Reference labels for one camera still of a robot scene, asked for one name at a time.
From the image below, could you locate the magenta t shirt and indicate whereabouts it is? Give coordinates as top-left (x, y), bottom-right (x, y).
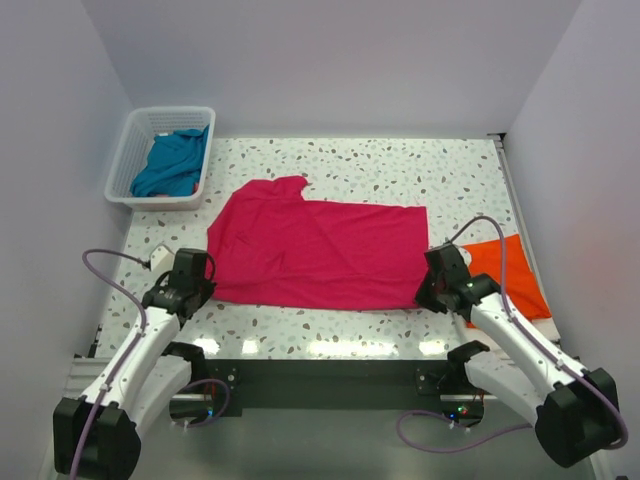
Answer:
top-left (207, 176), bottom-right (428, 311)

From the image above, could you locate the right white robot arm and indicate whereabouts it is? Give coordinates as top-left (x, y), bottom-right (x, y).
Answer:
top-left (416, 243), bottom-right (628, 468)

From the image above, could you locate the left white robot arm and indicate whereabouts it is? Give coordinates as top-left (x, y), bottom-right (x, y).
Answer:
top-left (53, 248), bottom-right (231, 479)

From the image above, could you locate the folded orange t shirt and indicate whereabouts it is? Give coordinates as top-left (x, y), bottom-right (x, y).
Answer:
top-left (459, 234), bottom-right (551, 321)

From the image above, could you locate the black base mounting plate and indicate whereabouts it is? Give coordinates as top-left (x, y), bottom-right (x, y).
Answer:
top-left (169, 360), bottom-right (491, 421)

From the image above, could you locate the pink garment in basket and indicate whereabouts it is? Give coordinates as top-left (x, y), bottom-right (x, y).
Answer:
top-left (151, 182), bottom-right (199, 198)

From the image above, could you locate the blue t shirt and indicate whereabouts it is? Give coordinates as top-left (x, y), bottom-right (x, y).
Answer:
top-left (130, 126), bottom-right (209, 198)

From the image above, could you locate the white plastic basket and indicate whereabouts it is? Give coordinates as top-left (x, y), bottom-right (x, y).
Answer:
top-left (104, 106), bottom-right (216, 211)

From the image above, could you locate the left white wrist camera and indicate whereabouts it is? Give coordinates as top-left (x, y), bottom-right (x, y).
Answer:
top-left (146, 243), bottom-right (175, 274)

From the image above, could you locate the aluminium frame rail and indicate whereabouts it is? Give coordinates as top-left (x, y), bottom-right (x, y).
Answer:
top-left (62, 358), bottom-right (110, 399)

